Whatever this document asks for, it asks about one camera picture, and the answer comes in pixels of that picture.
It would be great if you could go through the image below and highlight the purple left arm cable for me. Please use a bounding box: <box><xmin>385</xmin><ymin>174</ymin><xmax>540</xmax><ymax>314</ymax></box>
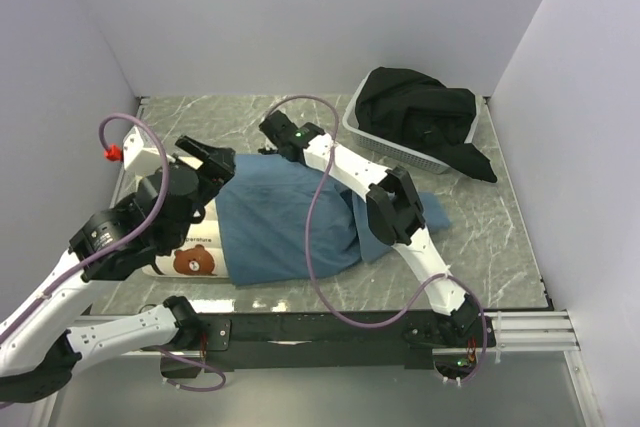
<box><xmin>0</xmin><ymin>113</ymin><xmax>226</xmax><ymax>408</ymax></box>

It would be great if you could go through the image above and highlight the blue fabric pillowcase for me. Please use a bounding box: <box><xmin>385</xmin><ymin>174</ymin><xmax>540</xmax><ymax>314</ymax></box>
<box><xmin>214</xmin><ymin>154</ymin><xmax>454</xmax><ymax>287</ymax></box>

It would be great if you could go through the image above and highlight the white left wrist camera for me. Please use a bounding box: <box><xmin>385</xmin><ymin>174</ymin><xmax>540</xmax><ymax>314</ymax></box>
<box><xmin>122</xmin><ymin>126</ymin><xmax>161</xmax><ymax>177</ymax></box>

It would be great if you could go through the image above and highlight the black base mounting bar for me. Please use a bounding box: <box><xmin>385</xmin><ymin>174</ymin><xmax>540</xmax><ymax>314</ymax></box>
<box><xmin>165</xmin><ymin>309</ymin><xmax>496</xmax><ymax>372</ymax></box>

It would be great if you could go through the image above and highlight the black cloth in basket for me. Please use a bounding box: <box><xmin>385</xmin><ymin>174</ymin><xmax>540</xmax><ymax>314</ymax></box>
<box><xmin>355</xmin><ymin>66</ymin><xmax>500</xmax><ymax>184</ymax></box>

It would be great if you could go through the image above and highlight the cream pillow with bear print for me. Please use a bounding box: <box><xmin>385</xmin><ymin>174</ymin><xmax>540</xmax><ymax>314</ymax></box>
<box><xmin>141</xmin><ymin>200</ymin><xmax>230</xmax><ymax>280</ymax></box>

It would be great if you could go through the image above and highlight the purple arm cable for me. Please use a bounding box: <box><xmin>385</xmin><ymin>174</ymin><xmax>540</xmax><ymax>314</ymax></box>
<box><xmin>0</xmin><ymin>113</ymin><xmax>226</xmax><ymax>408</ymax></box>
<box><xmin>267</xmin><ymin>94</ymin><xmax>489</xmax><ymax>388</ymax></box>

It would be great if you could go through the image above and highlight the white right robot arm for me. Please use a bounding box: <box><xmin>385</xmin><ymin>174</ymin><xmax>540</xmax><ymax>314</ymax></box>
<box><xmin>259</xmin><ymin>111</ymin><xmax>488</xmax><ymax>347</ymax></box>

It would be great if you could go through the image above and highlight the grey plastic basket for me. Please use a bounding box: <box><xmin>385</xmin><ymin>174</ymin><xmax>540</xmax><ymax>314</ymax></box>
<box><xmin>341</xmin><ymin>70</ymin><xmax>484</xmax><ymax>176</ymax></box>

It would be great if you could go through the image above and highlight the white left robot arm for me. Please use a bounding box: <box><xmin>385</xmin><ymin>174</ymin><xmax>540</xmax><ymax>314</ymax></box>
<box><xmin>1</xmin><ymin>136</ymin><xmax>236</xmax><ymax>406</ymax></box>

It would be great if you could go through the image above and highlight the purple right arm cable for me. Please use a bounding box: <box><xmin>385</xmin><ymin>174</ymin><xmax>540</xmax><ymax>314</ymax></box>
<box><xmin>267</xmin><ymin>94</ymin><xmax>489</xmax><ymax>388</ymax></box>

